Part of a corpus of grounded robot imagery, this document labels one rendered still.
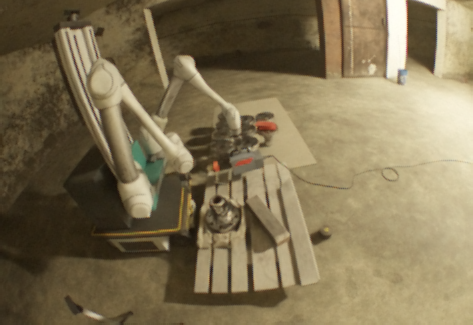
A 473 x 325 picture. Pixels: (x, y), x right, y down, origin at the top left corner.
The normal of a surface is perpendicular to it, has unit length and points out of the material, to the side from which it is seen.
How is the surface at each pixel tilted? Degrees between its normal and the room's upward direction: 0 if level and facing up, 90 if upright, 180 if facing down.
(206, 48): 90
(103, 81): 84
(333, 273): 0
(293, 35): 90
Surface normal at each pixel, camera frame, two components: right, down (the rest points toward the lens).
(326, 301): -0.16, -0.82
